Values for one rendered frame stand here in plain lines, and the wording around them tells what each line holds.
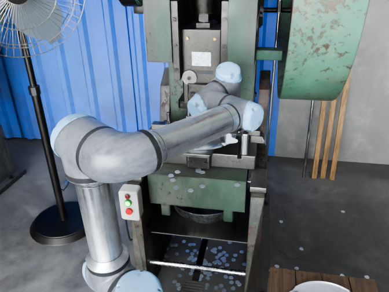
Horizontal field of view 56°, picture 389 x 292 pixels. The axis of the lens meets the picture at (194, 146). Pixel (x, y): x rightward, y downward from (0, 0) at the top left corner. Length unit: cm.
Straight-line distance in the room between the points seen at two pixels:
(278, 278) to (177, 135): 82
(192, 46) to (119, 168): 76
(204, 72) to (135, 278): 78
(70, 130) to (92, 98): 217
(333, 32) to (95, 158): 68
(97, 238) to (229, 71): 58
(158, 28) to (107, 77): 159
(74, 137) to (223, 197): 80
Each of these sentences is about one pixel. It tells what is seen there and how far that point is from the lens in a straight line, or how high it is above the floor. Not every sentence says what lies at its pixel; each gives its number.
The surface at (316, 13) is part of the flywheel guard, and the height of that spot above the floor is 127.
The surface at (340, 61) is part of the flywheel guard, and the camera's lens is 111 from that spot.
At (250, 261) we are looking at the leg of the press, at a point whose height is 31.
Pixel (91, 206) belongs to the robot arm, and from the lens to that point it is 91.
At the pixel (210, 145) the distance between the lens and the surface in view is 136.
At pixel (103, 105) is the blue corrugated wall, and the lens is 301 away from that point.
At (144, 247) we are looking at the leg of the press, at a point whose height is 31.
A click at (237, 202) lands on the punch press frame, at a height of 55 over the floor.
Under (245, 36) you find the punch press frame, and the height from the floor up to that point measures 116.
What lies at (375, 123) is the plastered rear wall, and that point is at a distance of 291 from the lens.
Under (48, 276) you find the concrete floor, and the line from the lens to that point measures 208.
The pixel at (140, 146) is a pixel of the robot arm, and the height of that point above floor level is 107.
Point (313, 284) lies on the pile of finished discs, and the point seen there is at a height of 36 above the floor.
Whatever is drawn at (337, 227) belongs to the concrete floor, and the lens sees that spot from 232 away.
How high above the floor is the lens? 141
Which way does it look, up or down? 28 degrees down
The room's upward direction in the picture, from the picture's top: 1 degrees counter-clockwise
